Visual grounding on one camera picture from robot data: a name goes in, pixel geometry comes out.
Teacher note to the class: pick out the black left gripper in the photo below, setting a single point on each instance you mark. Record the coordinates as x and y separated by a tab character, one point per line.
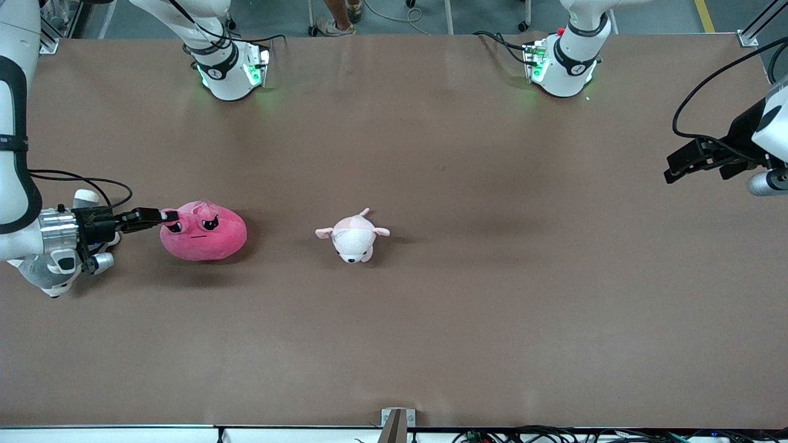
740	136

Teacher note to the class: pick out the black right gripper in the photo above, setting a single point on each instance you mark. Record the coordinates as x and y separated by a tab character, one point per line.
95	224

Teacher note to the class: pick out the pink round plush toy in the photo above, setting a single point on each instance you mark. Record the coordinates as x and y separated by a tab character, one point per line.
206	240

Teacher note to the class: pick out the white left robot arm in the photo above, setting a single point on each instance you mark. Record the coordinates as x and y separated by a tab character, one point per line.
566	55

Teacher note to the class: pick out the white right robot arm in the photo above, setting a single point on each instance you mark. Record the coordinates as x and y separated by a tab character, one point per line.
12	197

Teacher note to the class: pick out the grey husky plush toy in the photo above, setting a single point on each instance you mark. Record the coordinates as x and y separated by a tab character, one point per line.
43	283

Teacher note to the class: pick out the pale pink pig plush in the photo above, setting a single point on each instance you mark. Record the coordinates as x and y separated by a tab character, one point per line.
354	240

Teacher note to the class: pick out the white stand leg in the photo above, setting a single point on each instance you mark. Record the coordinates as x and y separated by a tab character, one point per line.
527	12
449	18

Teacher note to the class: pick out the person's white shoe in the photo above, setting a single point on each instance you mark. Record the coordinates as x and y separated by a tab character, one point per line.
332	27

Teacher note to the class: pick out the person's bare leg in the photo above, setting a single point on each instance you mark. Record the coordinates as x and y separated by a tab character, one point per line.
335	9

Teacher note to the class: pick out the person's dark shoe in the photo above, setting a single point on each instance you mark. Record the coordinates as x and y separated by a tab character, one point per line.
355	11

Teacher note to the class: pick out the metal table edge bracket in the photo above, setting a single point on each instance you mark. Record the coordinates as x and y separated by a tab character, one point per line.
397	424

